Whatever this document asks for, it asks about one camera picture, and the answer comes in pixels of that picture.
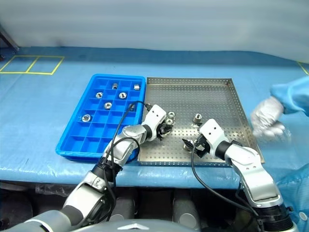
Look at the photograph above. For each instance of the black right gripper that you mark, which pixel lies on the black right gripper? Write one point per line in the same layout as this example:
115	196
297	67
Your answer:
201	146

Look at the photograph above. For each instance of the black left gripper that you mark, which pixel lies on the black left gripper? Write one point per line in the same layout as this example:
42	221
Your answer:
159	131

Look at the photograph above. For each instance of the metal roller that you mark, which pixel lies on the metal roller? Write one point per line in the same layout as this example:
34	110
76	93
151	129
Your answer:
122	95
115	85
132	107
187	147
169	121
107	105
197	118
99	95
171	114
86	117
136	86

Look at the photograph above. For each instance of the blue sleeved person forearm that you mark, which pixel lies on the blue sleeved person forearm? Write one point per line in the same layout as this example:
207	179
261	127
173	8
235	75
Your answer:
292	94

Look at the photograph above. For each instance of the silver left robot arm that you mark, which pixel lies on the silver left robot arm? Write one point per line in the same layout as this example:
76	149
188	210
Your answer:
130	135

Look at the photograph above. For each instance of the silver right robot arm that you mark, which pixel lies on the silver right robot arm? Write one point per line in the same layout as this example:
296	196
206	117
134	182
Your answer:
256	178

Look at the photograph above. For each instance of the perforated steel tray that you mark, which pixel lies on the perforated steel tray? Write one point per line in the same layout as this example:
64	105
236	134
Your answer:
193	96

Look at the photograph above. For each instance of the blue compartment tray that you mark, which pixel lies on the blue compartment tray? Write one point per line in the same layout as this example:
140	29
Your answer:
96	135

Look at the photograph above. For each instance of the white gloved person hand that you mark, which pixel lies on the white gloved person hand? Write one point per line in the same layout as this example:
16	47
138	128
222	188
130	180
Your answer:
266	118

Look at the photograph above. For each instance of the dark rounded cylinder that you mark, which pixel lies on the dark rounded cylinder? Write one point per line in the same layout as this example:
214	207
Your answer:
186	210
125	205

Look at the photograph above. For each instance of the grey robot torso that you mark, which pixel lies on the grey robot torso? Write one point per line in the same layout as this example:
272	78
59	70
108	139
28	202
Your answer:
135	227

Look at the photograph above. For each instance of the blue suited person body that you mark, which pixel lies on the blue suited person body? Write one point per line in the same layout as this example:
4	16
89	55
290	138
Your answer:
298	193

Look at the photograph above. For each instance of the dark metal stand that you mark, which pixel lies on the dark metal stand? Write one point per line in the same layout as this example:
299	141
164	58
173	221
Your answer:
8	37

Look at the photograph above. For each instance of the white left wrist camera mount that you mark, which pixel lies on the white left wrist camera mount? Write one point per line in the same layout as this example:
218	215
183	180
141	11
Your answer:
154	116

